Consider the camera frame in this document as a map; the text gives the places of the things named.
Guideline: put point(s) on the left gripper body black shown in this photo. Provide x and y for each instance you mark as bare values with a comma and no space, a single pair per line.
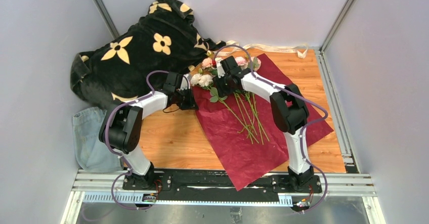
187,100

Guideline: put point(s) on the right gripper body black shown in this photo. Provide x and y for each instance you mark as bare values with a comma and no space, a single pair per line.
222,88

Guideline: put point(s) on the pink fake flower stem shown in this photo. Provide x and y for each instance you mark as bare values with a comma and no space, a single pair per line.
247,106
208,66

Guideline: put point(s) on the dark red wrapping paper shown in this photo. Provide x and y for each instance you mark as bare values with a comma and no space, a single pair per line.
245,162

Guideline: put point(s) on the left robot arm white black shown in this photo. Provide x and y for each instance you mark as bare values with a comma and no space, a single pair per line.
121,128

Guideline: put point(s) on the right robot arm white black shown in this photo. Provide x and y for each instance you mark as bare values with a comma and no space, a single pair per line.
289,110

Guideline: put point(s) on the black blanket cream flowers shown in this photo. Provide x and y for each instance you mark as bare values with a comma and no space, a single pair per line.
164,40

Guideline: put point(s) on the cream ribbon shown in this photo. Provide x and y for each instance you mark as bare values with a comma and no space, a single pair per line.
232,46

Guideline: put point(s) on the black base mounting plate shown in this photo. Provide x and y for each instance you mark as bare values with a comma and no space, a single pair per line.
216,186

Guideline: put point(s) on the light blue denim cloth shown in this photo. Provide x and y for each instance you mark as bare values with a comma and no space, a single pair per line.
91,154

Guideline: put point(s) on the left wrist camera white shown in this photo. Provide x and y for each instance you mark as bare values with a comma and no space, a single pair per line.
185,84

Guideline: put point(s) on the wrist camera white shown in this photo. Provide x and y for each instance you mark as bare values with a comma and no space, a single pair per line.
219,67
185,84

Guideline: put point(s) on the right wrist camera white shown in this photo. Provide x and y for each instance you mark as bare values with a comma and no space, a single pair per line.
219,67

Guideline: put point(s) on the aluminium frame rail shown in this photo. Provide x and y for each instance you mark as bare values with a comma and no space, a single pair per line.
107,188

